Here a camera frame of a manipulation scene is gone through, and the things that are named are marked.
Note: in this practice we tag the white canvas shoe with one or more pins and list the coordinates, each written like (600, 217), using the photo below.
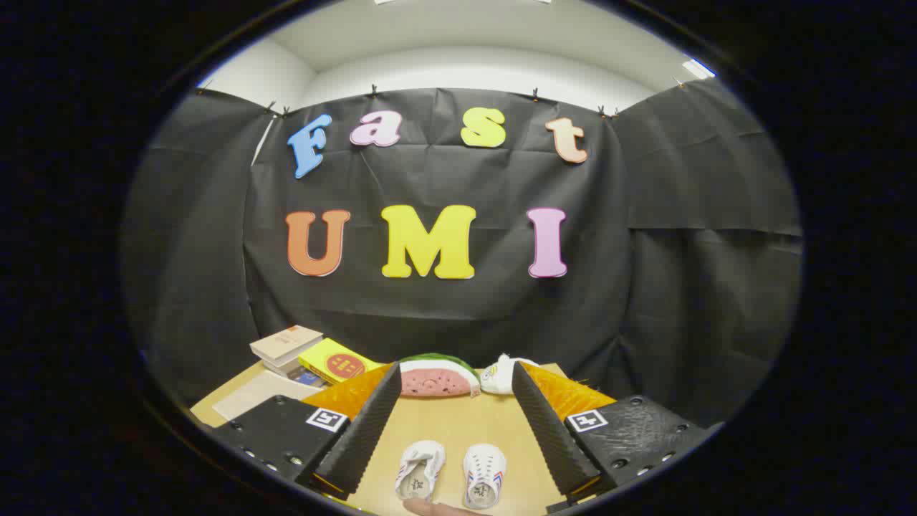
(420, 469)
(484, 474)

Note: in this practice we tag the yellow book with red circle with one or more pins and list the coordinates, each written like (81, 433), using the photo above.
(337, 362)

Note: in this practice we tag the grey book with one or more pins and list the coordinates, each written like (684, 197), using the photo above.
(281, 368)

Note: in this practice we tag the black backdrop cloth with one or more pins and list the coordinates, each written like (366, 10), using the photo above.
(444, 315)

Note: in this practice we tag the blue book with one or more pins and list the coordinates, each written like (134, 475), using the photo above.
(308, 378)

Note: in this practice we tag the ceiling light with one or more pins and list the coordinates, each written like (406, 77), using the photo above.
(698, 69)

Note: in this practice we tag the beige book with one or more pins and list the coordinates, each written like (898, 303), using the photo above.
(286, 342)

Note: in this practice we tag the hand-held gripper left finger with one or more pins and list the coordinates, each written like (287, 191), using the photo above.
(362, 437)

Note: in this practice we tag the beige foldable storage box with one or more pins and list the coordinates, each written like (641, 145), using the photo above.
(258, 394)

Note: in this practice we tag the white plush toy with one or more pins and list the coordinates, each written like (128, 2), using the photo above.
(501, 376)

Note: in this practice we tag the watermelon slice plush toy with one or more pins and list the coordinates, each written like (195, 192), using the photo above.
(438, 380)

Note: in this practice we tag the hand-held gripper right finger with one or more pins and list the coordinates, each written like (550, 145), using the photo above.
(551, 437)

